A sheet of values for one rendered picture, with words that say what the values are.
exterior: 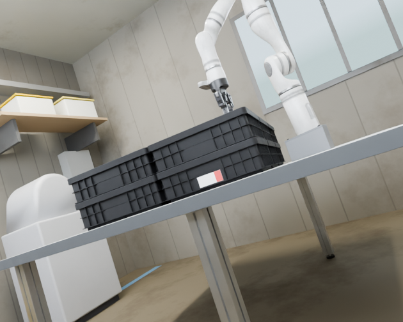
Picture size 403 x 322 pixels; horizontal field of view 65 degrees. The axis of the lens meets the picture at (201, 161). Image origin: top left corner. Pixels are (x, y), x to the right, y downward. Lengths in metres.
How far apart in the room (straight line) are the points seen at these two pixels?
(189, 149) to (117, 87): 3.33
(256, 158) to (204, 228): 0.31
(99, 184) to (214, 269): 0.62
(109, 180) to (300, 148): 0.74
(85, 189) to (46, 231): 1.52
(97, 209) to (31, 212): 1.66
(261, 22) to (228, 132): 0.48
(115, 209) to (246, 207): 2.35
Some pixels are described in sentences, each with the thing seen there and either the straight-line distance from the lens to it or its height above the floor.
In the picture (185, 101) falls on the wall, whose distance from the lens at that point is 3.75.
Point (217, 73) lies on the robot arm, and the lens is 1.30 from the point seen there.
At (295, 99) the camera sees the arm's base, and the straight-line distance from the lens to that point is 1.26.
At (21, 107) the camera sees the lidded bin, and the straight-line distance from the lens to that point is 3.44.
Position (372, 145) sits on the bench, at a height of 0.68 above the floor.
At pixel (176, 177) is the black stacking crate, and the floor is 0.78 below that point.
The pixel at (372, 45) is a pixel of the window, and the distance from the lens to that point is 3.27.
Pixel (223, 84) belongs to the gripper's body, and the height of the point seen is 1.07.
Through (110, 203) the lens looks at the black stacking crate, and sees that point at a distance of 1.32.
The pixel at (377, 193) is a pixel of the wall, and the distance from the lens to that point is 3.25.
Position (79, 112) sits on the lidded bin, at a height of 1.97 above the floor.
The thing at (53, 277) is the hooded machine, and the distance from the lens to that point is 2.86.
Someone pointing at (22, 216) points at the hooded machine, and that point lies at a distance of 3.09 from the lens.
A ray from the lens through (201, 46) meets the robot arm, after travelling 1.33.
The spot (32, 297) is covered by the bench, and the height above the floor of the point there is 0.51.
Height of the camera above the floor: 0.70
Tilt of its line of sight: 5 degrees up
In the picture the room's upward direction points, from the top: 19 degrees counter-clockwise
